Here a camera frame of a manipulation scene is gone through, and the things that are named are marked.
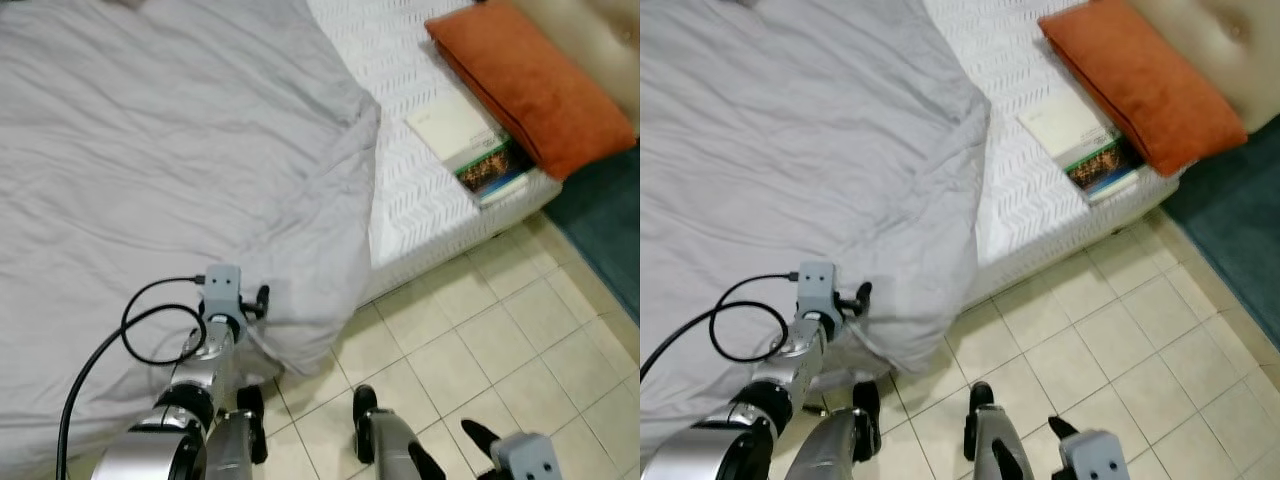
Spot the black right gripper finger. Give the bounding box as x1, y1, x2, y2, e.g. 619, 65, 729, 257
990, 438, 1027, 480
1047, 415, 1087, 449
408, 440, 447, 480
460, 418, 503, 461

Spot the orange pillow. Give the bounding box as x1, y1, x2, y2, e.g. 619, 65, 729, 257
425, 0, 637, 183
1038, 0, 1249, 179

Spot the silver robot left leg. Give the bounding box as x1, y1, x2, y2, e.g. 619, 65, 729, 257
800, 380, 883, 480
205, 385, 269, 480

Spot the grey duvet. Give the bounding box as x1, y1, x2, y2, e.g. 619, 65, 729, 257
640, 0, 991, 466
0, 0, 383, 471

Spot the white quilted mattress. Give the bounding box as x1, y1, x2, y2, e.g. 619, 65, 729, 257
920, 0, 1186, 306
305, 0, 563, 299

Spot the teal floor mat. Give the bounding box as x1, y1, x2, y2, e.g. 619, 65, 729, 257
1160, 118, 1280, 351
545, 140, 641, 323

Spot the cream book with photo cover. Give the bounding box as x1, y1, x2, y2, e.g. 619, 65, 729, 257
1017, 88, 1143, 206
405, 90, 537, 208

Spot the beige tufted headboard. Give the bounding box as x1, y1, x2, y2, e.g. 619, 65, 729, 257
510, 0, 641, 131
1130, 0, 1280, 136

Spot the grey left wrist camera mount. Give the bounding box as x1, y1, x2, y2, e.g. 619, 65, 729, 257
203, 265, 244, 316
795, 262, 839, 316

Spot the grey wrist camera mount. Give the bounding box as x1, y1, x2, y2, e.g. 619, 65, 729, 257
1062, 430, 1131, 480
203, 265, 244, 316
490, 433, 561, 480
795, 262, 839, 316

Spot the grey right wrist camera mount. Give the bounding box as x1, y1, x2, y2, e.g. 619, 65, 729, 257
490, 433, 561, 480
1062, 430, 1131, 480

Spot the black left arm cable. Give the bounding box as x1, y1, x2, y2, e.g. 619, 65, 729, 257
640, 272, 799, 383
55, 275, 209, 480

